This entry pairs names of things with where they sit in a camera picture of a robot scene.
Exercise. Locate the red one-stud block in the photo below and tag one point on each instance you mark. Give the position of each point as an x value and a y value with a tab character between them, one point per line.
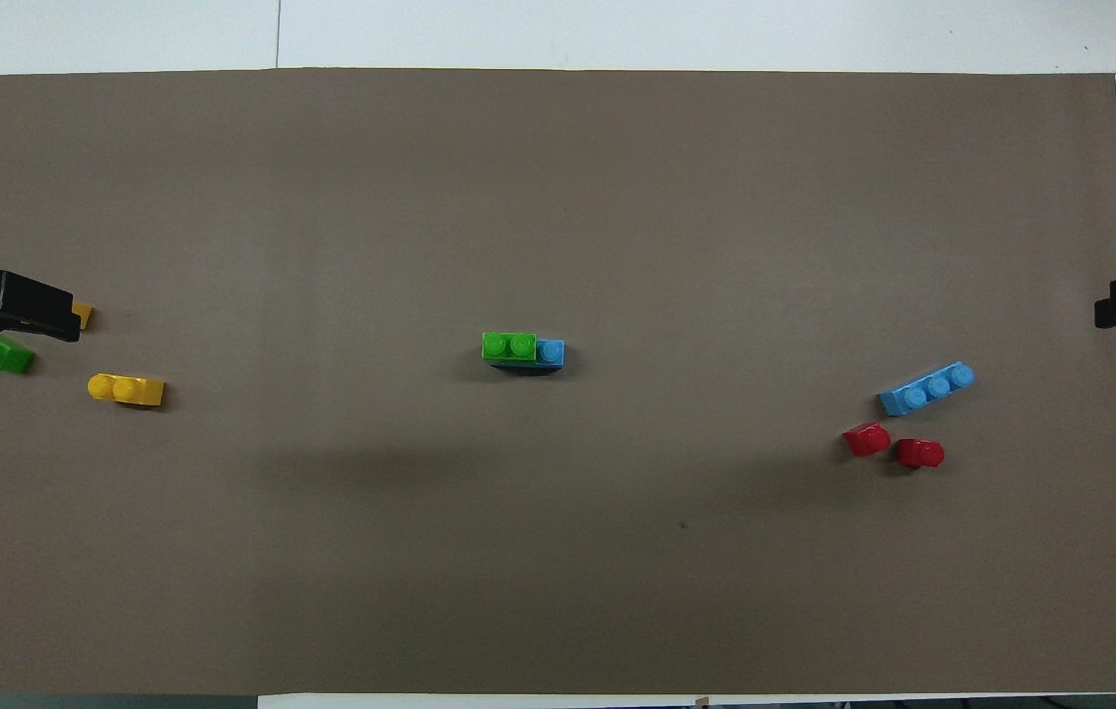
920	453
868	439

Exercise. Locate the yellow two-stud block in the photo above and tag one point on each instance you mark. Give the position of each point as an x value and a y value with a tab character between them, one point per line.
83	316
129	391

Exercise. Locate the blue three-stud block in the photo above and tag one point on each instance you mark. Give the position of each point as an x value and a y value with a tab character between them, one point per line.
551	352
927	389

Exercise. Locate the brown paper mat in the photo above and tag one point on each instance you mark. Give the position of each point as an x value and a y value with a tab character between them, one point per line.
558	197

